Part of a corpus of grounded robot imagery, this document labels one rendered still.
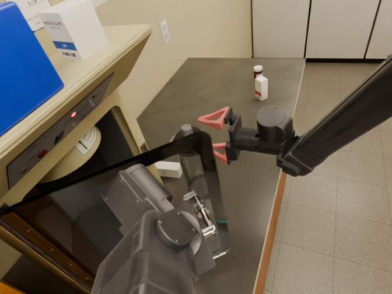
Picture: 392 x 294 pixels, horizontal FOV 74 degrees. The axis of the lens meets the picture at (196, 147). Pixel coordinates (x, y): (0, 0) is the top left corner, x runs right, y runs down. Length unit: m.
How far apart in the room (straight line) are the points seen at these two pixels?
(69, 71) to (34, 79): 0.07
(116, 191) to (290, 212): 1.70
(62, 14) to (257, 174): 0.72
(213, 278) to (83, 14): 0.63
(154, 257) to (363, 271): 1.69
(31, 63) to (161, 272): 0.23
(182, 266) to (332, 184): 1.95
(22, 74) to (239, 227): 0.65
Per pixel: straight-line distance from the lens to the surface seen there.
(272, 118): 0.55
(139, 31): 0.44
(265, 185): 0.88
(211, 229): 0.49
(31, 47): 0.31
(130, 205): 0.30
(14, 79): 0.30
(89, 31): 0.40
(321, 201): 2.03
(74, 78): 0.35
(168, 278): 0.20
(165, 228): 0.23
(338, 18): 3.35
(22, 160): 0.35
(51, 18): 0.40
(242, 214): 0.81
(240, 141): 0.62
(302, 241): 1.85
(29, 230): 0.45
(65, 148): 0.48
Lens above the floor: 1.63
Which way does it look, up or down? 42 degrees down
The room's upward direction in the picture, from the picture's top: 14 degrees counter-clockwise
